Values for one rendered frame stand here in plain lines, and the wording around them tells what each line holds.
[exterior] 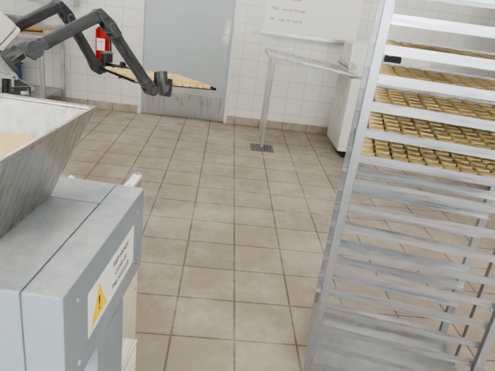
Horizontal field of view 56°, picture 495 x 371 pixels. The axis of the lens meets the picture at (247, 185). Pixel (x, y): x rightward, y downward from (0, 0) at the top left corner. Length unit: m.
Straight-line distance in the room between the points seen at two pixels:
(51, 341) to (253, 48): 5.24
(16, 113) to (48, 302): 0.37
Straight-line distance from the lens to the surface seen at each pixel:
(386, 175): 2.09
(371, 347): 2.24
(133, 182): 1.58
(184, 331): 2.34
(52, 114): 0.82
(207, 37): 5.71
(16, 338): 0.63
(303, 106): 5.86
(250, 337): 2.35
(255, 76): 5.74
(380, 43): 1.53
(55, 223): 0.73
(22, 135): 0.82
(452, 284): 2.36
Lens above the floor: 1.52
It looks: 22 degrees down
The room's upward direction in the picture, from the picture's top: 8 degrees clockwise
